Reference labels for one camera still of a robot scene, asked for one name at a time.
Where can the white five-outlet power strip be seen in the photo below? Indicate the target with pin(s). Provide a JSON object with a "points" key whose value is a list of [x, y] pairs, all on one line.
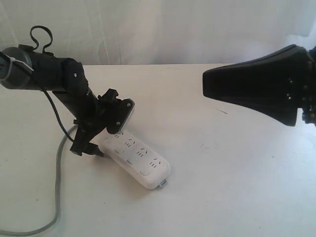
{"points": [[145, 165]]}

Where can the white zip tie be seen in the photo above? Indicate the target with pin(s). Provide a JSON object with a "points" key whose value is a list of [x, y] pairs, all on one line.
{"points": [[13, 62]]}

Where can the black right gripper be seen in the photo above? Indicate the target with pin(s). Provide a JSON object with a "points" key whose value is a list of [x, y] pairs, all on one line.
{"points": [[276, 85]]}

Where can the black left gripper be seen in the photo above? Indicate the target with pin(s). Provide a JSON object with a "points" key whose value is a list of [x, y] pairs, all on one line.
{"points": [[88, 127]]}

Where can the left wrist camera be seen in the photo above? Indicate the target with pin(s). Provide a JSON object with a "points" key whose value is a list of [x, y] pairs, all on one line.
{"points": [[122, 114]]}

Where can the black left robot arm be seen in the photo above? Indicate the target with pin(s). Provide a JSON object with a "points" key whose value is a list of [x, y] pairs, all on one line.
{"points": [[64, 77]]}

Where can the white backdrop curtain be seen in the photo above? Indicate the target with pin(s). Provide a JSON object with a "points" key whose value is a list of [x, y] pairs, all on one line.
{"points": [[121, 32]]}

